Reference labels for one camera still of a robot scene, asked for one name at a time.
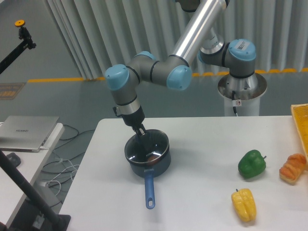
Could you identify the yellow plastic basket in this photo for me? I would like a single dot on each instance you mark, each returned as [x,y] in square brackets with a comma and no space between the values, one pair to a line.
[300,116]

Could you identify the orange croissant bread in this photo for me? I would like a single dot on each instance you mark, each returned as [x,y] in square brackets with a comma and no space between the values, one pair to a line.
[293,168]

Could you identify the green bell pepper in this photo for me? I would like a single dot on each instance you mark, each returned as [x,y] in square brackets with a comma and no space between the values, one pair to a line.
[251,164]

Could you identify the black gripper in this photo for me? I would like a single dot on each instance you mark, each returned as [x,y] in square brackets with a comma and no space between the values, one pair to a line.
[135,120]

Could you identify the glass pot lid blue knob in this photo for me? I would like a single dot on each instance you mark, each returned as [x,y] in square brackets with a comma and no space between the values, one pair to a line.
[135,152]

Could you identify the black stand pole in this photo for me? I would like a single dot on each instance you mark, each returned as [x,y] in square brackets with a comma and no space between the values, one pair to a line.
[58,222]

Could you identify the yellow bell pepper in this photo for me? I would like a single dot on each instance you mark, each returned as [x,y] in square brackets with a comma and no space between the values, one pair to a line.
[244,204]

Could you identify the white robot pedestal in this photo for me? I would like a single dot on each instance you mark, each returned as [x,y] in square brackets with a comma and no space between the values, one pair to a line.
[242,95]

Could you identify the white side table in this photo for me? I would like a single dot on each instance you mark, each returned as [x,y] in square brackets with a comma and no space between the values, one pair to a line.
[11,196]

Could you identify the brown egg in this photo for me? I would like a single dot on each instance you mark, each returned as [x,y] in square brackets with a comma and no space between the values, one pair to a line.
[152,160]

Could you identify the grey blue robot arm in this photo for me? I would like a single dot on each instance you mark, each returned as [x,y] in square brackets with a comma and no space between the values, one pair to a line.
[198,40]

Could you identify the black mouse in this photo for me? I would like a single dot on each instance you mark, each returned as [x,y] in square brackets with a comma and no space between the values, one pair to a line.
[14,159]

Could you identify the dark blue saucepan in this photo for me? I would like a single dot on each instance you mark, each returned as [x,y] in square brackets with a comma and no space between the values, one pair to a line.
[149,172]

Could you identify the silver laptop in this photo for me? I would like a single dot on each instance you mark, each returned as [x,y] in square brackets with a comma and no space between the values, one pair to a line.
[26,133]

